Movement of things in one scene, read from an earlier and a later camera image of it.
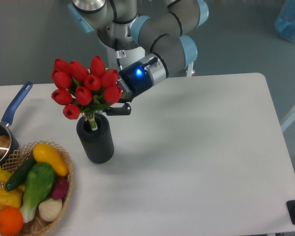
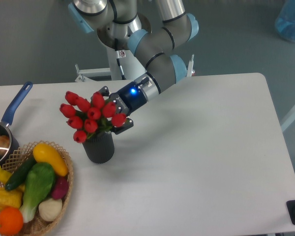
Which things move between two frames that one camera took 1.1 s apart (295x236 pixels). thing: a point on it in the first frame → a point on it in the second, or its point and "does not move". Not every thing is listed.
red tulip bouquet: x=80 y=90 → x=85 y=119
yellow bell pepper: x=0 y=197 does not move
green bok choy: x=39 y=184 does not move
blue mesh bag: x=290 y=24 does not move
